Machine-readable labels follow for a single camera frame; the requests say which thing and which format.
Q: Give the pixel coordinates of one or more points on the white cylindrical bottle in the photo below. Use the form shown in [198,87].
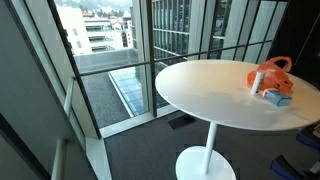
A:
[259,78]

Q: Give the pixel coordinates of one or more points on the orange plastic bag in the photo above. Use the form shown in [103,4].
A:
[275,70]

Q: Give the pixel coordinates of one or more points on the black floor vent grille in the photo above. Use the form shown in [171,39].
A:
[181,122]

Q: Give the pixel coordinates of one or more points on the light blue tissue pack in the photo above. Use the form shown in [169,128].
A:
[276,97]

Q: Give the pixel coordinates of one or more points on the blue and black equipment base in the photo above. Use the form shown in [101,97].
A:
[297,165]

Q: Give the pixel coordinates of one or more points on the white round pedestal table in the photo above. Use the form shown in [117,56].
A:
[216,91]

